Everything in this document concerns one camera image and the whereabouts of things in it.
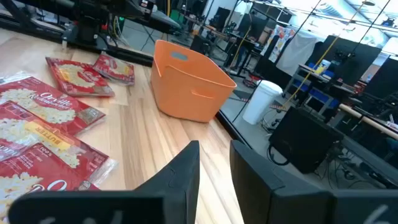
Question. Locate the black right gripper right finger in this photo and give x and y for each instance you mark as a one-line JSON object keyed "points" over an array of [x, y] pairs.
{"points": [[280, 205]]}

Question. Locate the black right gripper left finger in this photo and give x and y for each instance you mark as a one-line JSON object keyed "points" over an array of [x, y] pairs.
{"points": [[124, 205]]}

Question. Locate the red popcorn bag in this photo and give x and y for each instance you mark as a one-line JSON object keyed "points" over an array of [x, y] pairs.
{"points": [[77, 77], [34, 174], [113, 69], [46, 102], [62, 146]]}

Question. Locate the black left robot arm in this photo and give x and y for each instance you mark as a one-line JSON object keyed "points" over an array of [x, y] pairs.
{"points": [[90, 28]]}

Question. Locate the black equipment box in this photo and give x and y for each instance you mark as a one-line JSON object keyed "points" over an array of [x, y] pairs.
{"points": [[304, 140]]}

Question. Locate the white bin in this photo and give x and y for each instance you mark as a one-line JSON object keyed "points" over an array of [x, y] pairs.
{"points": [[259, 102]]}

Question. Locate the table with blue bins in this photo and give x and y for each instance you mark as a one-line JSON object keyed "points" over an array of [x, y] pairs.
{"points": [[314, 93]]}

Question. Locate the wooden pole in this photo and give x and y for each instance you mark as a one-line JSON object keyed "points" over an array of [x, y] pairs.
{"points": [[373, 123]]}

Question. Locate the orange plastic basket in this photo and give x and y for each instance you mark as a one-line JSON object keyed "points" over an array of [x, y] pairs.
{"points": [[186, 90]]}

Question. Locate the white sheet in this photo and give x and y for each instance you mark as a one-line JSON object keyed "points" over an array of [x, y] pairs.
{"points": [[297, 53]]}

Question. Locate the black partition panel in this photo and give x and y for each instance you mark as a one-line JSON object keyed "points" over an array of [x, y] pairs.
{"points": [[357, 62]]}

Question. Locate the colourful patterned cloth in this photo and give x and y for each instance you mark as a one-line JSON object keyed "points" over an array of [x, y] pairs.
{"points": [[280, 40]]}

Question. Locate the black desk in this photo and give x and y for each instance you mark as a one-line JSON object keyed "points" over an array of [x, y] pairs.
{"points": [[161, 20]]}

